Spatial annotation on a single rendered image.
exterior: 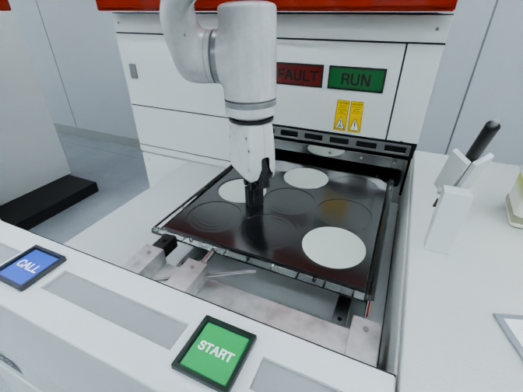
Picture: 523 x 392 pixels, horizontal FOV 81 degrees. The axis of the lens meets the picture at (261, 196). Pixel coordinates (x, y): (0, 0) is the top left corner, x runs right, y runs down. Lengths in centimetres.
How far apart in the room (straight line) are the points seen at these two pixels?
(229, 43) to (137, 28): 54
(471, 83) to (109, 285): 213
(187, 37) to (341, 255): 39
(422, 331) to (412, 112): 49
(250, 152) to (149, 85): 56
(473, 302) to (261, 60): 39
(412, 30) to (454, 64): 152
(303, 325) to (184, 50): 40
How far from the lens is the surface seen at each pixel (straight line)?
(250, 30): 47
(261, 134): 49
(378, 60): 72
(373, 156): 76
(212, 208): 60
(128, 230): 72
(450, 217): 42
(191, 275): 45
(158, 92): 98
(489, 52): 224
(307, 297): 54
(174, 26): 46
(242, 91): 48
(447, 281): 42
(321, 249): 50
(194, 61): 49
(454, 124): 230
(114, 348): 34
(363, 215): 60
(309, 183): 68
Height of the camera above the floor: 123
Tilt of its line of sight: 31 degrees down
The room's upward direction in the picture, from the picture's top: straight up
